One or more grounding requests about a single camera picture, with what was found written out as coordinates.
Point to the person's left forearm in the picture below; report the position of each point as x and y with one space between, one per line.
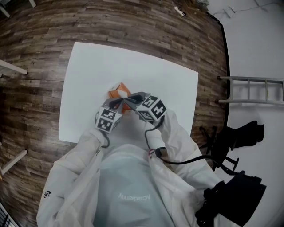
93 142

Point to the white table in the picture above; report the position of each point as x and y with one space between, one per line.
133 66

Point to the orange tissue box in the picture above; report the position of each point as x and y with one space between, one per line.
114 93

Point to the white tissue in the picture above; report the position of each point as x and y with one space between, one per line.
123 93

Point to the black office chair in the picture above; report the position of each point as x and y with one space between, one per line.
244 135

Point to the person's torso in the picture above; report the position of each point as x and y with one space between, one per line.
124 195

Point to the person's right forearm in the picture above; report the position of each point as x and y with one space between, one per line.
177 133

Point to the white wall socket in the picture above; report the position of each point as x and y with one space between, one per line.
229 12

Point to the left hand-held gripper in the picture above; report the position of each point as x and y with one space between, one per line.
106 120

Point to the brown cardboard box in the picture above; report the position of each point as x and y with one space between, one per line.
192 9

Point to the white power strip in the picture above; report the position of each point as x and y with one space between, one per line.
179 11

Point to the black metal railing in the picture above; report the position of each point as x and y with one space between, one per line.
5 218

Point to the dark grey equipment box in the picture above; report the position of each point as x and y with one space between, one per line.
246 197

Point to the white ladder frame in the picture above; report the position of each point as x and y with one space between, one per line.
255 100

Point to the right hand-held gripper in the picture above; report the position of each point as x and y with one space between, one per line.
153 108

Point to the wooden top table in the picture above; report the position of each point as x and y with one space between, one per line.
13 67

